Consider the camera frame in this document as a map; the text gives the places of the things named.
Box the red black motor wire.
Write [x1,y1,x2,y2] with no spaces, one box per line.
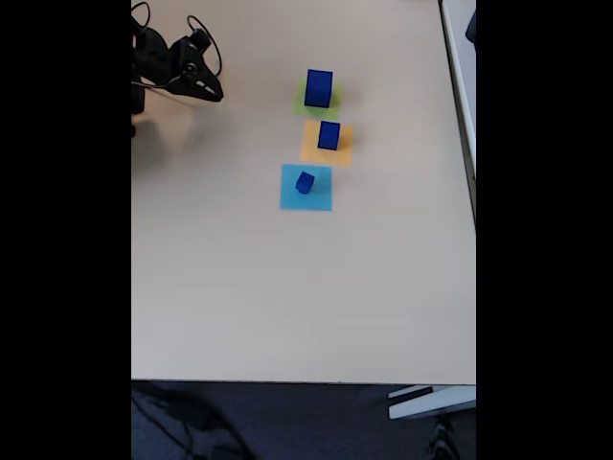
[131,1,151,37]

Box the light blue paper square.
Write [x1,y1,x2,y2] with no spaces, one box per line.
[279,163,333,213]

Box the medium blue cube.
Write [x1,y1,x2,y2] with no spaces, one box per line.
[317,120,342,151]

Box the large blue cube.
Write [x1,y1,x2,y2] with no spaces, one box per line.
[304,68,334,109]

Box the green paper square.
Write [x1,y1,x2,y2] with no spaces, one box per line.
[290,77,345,121]

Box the black camera cable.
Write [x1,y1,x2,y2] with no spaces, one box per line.
[131,13,224,95]

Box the black floor cable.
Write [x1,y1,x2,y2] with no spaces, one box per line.
[131,382,250,460]

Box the white table foot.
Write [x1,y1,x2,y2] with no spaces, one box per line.
[386,384,477,422]

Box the orange paper square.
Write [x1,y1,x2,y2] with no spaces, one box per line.
[299,119,354,168]

